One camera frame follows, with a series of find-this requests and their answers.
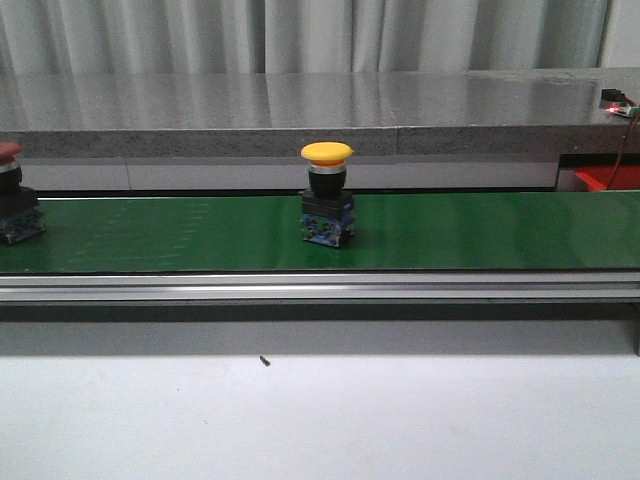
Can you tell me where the yellow mushroom push button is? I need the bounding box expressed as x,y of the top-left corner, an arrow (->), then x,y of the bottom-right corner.
300,141 -> 355,248

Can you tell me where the red mushroom push button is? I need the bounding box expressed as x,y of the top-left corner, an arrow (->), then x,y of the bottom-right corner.
1,142 -> 46,245

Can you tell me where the green conveyor belt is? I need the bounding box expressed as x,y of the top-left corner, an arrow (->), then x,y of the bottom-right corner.
1,191 -> 639,274

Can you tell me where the grey stone counter slab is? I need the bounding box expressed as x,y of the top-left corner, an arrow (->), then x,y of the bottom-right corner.
1,68 -> 639,158

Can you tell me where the red plastic tray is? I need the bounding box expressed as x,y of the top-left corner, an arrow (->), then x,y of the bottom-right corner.
575,165 -> 640,192

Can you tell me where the small green circuit board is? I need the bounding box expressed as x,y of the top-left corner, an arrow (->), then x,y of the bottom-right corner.
599,88 -> 639,118

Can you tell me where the white curtain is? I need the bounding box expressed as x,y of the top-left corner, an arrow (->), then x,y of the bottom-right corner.
1,1 -> 611,75

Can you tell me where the aluminium conveyor frame rail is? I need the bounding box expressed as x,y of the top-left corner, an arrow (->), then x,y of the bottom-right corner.
1,271 -> 639,303

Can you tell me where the red black wire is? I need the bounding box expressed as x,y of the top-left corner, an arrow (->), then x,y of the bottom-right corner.
606,112 -> 640,191

